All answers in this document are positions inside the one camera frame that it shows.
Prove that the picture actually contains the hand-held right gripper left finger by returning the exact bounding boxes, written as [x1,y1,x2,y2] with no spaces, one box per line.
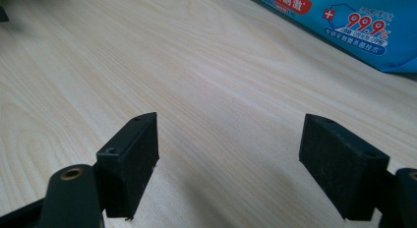
[95,111,160,220]

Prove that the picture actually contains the blue wet wipes pack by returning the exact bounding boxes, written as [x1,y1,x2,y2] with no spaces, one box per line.
[240,0,417,75]

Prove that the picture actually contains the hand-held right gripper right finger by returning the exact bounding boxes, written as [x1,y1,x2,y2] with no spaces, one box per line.
[298,113,390,222]

